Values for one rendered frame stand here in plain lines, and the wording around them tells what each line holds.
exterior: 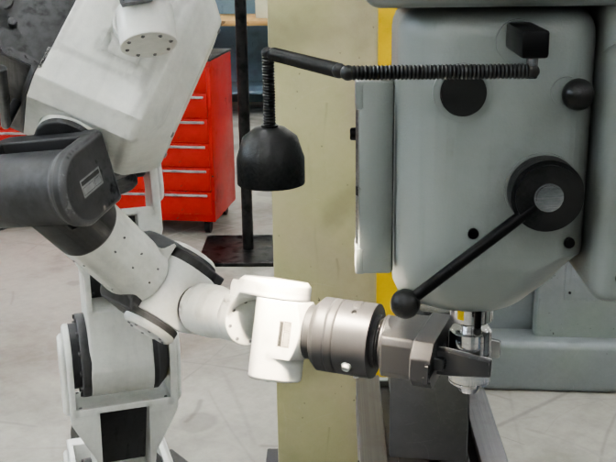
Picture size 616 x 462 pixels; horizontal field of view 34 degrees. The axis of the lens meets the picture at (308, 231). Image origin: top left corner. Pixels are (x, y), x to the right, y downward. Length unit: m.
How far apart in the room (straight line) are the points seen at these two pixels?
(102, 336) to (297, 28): 1.35
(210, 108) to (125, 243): 4.34
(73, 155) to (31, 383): 2.97
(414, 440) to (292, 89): 1.44
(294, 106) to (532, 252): 1.85
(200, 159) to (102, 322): 4.07
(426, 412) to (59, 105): 0.72
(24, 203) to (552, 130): 0.60
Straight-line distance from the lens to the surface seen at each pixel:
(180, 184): 5.77
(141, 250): 1.34
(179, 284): 1.40
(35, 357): 4.35
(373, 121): 1.05
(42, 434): 3.73
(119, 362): 1.69
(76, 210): 1.19
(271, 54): 1.02
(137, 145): 1.27
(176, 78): 1.29
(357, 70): 0.89
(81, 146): 1.21
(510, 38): 0.95
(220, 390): 3.92
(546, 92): 0.99
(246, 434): 3.60
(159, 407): 1.77
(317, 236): 2.91
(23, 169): 1.22
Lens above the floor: 1.71
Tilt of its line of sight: 17 degrees down
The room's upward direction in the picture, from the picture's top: 1 degrees counter-clockwise
